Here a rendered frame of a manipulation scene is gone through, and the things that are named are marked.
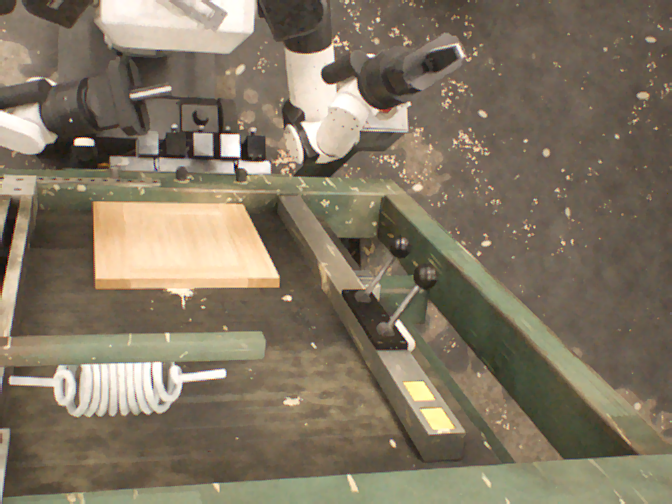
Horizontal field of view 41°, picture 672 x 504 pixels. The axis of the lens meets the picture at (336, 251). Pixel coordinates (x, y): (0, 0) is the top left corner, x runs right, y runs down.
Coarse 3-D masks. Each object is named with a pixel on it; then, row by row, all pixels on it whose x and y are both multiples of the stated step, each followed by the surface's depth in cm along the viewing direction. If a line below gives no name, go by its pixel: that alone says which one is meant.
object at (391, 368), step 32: (288, 224) 185; (320, 224) 180; (320, 256) 163; (352, 288) 151; (352, 320) 141; (384, 352) 130; (384, 384) 126; (416, 416) 114; (448, 416) 115; (448, 448) 112
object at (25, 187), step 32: (0, 192) 168; (32, 192) 170; (0, 224) 153; (32, 224) 166; (0, 256) 142; (0, 288) 138; (0, 320) 120; (0, 416) 103; (0, 448) 87; (0, 480) 82
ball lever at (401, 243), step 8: (392, 240) 142; (400, 240) 141; (408, 240) 142; (392, 248) 141; (400, 248) 141; (408, 248) 141; (392, 256) 143; (400, 256) 142; (384, 264) 143; (384, 272) 143; (376, 280) 143; (368, 288) 144; (360, 296) 143; (368, 296) 144
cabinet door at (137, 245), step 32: (96, 224) 173; (128, 224) 176; (160, 224) 177; (192, 224) 179; (224, 224) 181; (96, 256) 158; (128, 256) 159; (160, 256) 162; (192, 256) 163; (224, 256) 165; (256, 256) 166; (96, 288) 150; (128, 288) 151
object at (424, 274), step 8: (424, 264) 131; (416, 272) 131; (424, 272) 130; (432, 272) 130; (416, 280) 131; (424, 280) 130; (432, 280) 130; (416, 288) 132; (424, 288) 132; (408, 296) 132; (408, 304) 132; (400, 312) 133; (392, 320) 133; (376, 328) 134; (384, 328) 133
